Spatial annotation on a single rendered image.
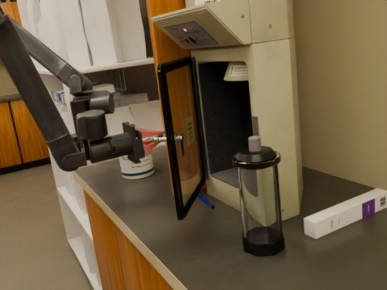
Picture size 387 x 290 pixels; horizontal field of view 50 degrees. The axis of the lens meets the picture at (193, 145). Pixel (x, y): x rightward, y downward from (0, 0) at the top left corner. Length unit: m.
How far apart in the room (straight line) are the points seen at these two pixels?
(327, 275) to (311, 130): 0.73
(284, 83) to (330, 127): 0.45
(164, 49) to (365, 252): 0.79
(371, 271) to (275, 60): 0.52
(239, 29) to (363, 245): 0.57
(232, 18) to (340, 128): 0.63
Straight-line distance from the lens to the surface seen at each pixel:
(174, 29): 1.17
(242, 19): 1.00
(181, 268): 0.98
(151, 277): 1.25
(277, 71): 1.06
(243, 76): 1.11
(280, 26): 1.07
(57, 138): 1.01
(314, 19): 1.48
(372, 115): 1.36
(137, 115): 2.28
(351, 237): 1.08
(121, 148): 1.05
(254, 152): 0.93
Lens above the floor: 1.44
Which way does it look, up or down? 14 degrees down
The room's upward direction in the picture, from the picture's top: 7 degrees counter-clockwise
